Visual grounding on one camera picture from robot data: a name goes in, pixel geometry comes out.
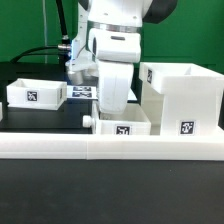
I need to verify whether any white L-shaped table fence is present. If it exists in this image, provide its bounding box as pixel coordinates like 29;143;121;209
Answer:
0;133;224;161

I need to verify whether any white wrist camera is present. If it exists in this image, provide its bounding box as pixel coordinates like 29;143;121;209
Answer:
88;28;141;63

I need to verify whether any white rear drawer box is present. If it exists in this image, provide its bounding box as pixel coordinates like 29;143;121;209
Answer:
6;78;67;110

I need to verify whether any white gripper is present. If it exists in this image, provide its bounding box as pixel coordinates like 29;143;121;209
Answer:
98;61;134;114

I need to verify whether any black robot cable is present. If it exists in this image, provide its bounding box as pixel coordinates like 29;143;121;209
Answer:
9;0;72;64

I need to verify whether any white front drawer box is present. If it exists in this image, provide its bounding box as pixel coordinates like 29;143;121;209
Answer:
82;101;151;135

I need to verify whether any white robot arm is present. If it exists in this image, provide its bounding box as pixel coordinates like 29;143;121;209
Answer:
66;0;178;114

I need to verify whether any white drawer cabinet frame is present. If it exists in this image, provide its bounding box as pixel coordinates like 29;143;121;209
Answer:
139;62;224;136

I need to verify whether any white drawer box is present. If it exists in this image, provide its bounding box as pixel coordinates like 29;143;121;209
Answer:
6;78;67;110
82;101;151;135

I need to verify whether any white marker tag sheet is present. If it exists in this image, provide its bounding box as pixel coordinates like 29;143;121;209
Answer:
60;85;98;101

